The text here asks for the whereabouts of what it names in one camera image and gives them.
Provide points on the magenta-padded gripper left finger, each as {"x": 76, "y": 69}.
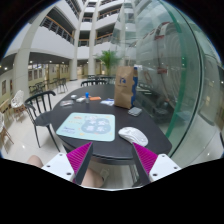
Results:
{"x": 58, "y": 165}

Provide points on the brown paper bag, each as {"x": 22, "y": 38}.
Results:
{"x": 123, "y": 88}

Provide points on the white perforated computer mouse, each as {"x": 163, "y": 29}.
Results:
{"x": 133, "y": 135}

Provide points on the wooden chair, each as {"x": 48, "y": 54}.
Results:
{"x": 2, "y": 128}

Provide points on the small grey flat case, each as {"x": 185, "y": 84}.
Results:
{"x": 135, "y": 111}

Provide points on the small round white item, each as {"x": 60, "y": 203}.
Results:
{"x": 73, "y": 97}

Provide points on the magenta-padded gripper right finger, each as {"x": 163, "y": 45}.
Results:
{"x": 163, "y": 165}

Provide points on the green potted palm plant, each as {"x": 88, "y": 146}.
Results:
{"x": 108, "y": 60}

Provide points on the white lattice chair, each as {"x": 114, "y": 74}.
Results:
{"x": 18, "y": 100}

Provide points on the small blue-capped bottle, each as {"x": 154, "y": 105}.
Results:
{"x": 87, "y": 98}

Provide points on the black chair with curved back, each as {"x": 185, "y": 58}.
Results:
{"x": 94, "y": 82}

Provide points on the black slatted chair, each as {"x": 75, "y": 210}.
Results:
{"x": 41, "y": 118}

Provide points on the orange flat packet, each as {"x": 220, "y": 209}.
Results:
{"x": 95, "y": 98}

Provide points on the light teal printed mouse pad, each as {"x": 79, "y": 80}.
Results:
{"x": 88, "y": 126}

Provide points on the small white box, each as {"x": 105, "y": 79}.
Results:
{"x": 80, "y": 99}

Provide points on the clear plastic packet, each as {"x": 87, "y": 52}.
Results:
{"x": 66, "y": 103}

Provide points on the tissue pack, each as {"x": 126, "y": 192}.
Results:
{"x": 107, "y": 102}

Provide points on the group of dark chairs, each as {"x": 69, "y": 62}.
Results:
{"x": 61, "y": 83}

